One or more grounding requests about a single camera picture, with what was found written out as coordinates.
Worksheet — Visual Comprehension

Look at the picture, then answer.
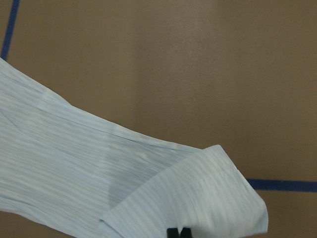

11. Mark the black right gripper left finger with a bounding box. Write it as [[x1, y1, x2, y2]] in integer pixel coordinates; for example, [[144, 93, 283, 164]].
[[166, 228, 179, 238]]

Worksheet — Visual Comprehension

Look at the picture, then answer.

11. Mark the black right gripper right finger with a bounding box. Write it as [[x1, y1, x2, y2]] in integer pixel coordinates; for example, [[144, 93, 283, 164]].
[[180, 227, 192, 238]]

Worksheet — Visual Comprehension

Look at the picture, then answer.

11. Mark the light blue button shirt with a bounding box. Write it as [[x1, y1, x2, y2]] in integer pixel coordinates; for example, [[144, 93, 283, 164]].
[[0, 60, 268, 238]]

